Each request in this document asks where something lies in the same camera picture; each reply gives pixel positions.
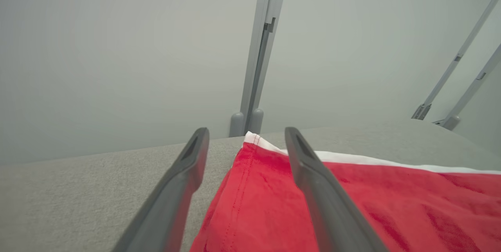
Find grey cylindrical post bumper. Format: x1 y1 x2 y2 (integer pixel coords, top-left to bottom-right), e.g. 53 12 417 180
229 112 245 138

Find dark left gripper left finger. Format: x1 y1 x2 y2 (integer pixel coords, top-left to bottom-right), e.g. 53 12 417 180
112 127 210 252

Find grey partition post feet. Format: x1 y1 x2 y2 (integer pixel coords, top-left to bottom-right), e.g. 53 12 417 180
249 108 264 135

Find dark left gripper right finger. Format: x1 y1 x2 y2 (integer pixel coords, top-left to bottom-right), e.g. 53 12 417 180
285 127 388 252

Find red garment with white panels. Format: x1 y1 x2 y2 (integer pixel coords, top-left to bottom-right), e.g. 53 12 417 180
190 131 501 252

